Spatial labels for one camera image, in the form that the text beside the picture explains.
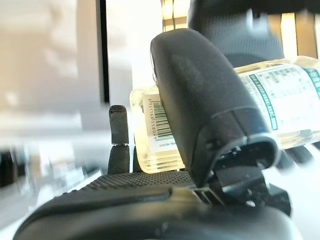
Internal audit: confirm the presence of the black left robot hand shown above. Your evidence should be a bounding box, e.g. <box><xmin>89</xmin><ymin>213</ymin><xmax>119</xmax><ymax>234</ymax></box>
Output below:
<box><xmin>188</xmin><ymin>0</ymin><xmax>320</xmax><ymax>67</ymax></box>

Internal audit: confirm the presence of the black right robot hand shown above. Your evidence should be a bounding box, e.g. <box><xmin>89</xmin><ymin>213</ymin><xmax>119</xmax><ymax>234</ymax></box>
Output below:
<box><xmin>12</xmin><ymin>28</ymin><xmax>315</xmax><ymax>240</ymax></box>

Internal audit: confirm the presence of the clear tea bottle green label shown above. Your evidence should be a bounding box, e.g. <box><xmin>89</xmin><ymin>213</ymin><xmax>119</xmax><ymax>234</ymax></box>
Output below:
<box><xmin>129</xmin><ymin>56</ymin><xmax>320</xmax><ymax>173</ymax></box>

